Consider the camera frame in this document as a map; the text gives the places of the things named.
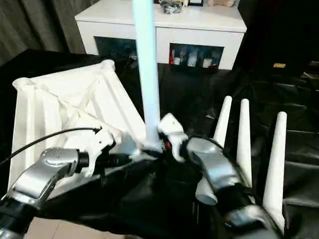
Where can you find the white plastic bottle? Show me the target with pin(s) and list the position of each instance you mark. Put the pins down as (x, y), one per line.
(207, 61)
(192, 59)

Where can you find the grey-green curtain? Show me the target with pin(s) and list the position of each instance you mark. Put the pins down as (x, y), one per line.
(35, 27)

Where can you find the white plastic table leg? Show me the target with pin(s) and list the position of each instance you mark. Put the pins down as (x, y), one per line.
(275, 161)
(148, 74)
(223, 119)
(244, 139)

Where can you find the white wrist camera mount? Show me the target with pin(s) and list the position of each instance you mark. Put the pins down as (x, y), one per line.
(172, 127)
(98, 149)

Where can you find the white cabinet with glass doors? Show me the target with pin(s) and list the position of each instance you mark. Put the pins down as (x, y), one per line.
(112, 23)

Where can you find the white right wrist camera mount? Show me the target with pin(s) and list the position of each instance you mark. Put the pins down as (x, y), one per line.
(172, 127)

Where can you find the yellow picture frame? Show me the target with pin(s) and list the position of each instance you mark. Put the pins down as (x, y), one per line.
(196, 2)

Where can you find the white plastic table top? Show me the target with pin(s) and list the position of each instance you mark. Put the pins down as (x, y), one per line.
(49, 112)

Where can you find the black mat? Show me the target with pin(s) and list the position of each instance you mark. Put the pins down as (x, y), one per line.
(286, 137)

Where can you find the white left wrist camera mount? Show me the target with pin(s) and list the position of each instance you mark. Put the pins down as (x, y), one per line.
(98, 149)

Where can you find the black and white bundle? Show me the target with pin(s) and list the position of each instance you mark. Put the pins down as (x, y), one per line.
(172, 7)

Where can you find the small yellow label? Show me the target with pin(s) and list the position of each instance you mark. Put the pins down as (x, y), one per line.
(279, 65)

